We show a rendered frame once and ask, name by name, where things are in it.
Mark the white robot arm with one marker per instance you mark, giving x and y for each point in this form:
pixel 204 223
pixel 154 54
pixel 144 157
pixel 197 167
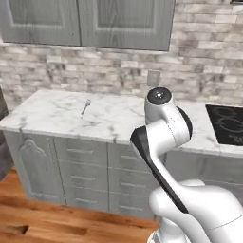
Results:
pixel 207 205

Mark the black hob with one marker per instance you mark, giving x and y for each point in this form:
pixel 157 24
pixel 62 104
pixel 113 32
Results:
pixel 228 124

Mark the grey base cabinet door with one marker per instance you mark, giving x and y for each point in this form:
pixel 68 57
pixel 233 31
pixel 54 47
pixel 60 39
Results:
pixel 34 171

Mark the metallic fork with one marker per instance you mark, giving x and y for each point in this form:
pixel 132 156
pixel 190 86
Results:
pixel 85 108

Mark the grey cabinet under hob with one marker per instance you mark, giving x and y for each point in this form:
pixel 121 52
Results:
pixel 209 167

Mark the grey drawer front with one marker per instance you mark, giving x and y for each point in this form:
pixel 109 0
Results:
pixel 125 157
pixel 131 208
pixel 131 184
pixel 84 177
pixel 86 200
pixel 80 151

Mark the grey wall cabinet door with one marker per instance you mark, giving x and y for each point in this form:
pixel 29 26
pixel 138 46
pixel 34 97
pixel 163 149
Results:
pixel 41 20
pixel 126 22

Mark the white wall outlet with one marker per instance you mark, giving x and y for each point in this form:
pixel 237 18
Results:
pixel 154 78

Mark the dark grey cabinet run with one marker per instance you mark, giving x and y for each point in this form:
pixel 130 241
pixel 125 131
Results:
pixel 5 152

